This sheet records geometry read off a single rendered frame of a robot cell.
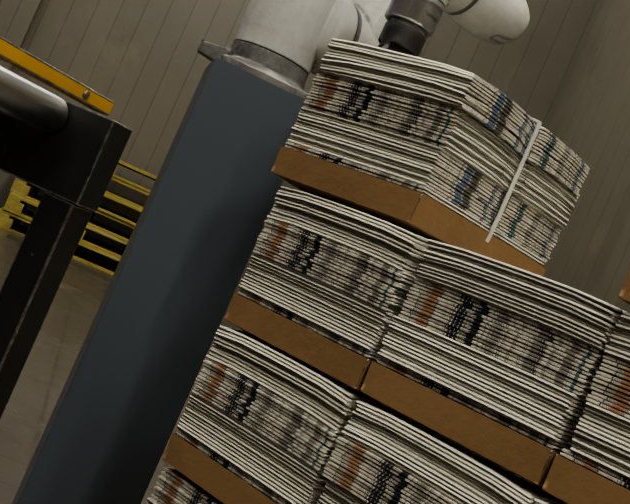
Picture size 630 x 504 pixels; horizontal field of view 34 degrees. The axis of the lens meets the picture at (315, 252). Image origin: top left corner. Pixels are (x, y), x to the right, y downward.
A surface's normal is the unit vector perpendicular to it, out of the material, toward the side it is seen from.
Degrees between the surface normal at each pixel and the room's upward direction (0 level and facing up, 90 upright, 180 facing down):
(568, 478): 91
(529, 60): 90
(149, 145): 90
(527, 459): 93
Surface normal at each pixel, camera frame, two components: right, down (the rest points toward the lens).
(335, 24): 0.65, 0.24
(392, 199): -0.62, -0.25
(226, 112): 0.20, 0.07
